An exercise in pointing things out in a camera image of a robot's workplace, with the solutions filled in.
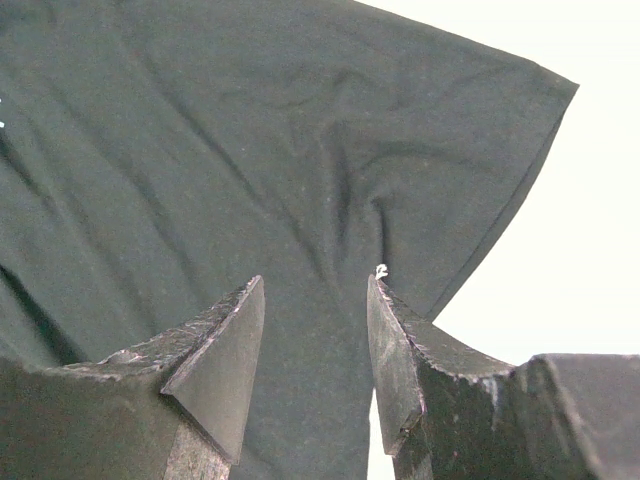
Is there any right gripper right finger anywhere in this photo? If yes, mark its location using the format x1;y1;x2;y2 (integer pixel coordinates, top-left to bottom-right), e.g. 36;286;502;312
367;277;639;479

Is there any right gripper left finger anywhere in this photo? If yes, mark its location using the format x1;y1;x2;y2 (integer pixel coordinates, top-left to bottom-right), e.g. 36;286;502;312
1;276;265;479

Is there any black t shirt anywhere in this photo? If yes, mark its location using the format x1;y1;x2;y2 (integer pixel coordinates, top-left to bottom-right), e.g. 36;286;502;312
1;1;577;479

